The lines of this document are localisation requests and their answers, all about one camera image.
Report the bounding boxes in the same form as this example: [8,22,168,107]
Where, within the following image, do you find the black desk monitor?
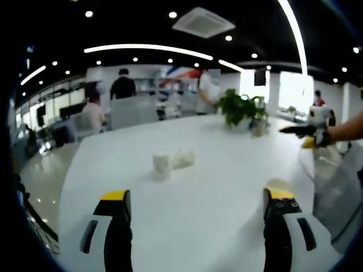
[59,103,86,120]

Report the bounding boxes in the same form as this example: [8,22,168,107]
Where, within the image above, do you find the long curved ceiling light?
[276,0,309,77]
[83,44,214,61]

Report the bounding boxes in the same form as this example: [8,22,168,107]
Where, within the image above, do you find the white ceiling air vent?
[172,7,236,39]

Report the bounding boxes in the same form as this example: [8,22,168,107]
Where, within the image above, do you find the small glass jar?
[251,121,266,138]

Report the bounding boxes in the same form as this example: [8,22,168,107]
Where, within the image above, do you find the grey partition panel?
[110,97,158,130]

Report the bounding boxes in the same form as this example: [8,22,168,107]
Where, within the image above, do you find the green potted plant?
[217,88,270,133]

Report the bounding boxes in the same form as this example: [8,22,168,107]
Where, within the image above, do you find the white shelf unit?
[134,78,159,99]

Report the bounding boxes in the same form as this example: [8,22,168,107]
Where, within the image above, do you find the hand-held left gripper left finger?
[61,189,133,272]

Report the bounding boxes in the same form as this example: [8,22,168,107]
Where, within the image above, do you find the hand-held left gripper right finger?
[262,187,343,272]

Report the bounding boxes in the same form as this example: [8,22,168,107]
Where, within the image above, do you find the grey chair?
[297,143,363,253]

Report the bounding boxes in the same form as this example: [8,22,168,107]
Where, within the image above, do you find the red blue striped wall banner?
[158,66,201,86]

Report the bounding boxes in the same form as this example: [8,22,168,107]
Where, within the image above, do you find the black screen on stand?
[36,105,46,127]

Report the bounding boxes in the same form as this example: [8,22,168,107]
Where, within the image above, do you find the white table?
[58,114,318,272]

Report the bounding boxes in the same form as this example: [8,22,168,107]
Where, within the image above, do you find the short ceiling light strip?
[218,59,245,73]
[20,65,47,86]

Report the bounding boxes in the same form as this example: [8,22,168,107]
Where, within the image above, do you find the black wall-mounted screen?
[254,69,267,86]

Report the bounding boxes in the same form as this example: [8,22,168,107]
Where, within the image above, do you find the pile of white paper cups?
[171,146,197,170]

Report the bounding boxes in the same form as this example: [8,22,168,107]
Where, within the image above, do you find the black office chair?
[52,126,76,148]

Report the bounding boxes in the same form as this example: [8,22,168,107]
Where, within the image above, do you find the black wristband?
[320,127,332,147]

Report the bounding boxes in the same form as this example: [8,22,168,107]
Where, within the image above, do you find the group of round ceiling spotlights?
[16,11,361,97]

